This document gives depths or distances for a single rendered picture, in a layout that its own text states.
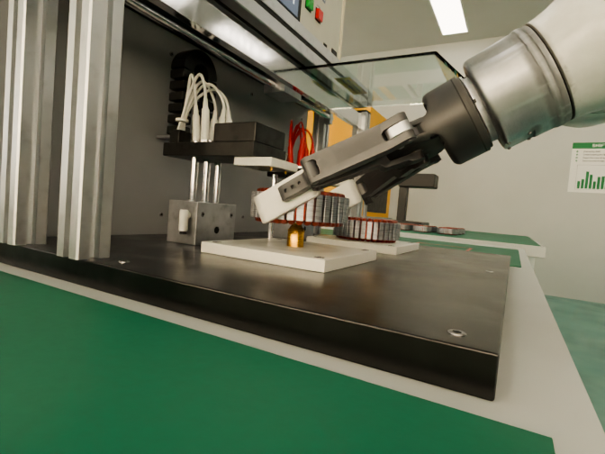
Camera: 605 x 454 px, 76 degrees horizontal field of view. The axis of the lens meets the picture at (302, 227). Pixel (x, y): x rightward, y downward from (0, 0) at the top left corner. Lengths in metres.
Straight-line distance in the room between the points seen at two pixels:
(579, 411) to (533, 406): 0.02
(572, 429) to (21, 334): 0.26
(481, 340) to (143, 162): 0.50
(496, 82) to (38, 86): 0.41
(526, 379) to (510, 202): 5.49
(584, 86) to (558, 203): 5.37
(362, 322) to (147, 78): 0.49
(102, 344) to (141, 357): 0.03
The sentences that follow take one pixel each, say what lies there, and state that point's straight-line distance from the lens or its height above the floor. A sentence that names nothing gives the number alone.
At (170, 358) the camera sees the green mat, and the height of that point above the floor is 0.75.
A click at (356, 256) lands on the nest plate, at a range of 0.42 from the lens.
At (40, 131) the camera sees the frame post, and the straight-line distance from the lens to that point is 0.46.
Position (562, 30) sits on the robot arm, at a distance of 0.37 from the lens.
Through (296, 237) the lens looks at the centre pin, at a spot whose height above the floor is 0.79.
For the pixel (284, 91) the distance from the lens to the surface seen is 0.71.
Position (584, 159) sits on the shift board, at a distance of 5.81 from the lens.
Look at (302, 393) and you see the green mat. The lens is 0.17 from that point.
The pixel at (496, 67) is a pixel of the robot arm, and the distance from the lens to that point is 0.37.
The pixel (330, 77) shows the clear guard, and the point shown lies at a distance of 0.73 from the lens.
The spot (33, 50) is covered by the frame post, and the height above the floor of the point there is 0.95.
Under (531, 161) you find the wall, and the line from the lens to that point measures 5.77.
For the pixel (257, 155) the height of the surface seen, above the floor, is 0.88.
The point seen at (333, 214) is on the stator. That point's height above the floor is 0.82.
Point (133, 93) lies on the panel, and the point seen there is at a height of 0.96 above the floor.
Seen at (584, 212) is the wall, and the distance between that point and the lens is 5.76.
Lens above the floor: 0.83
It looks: 3 degrees down
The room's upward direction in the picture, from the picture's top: 5 degrees clockwise
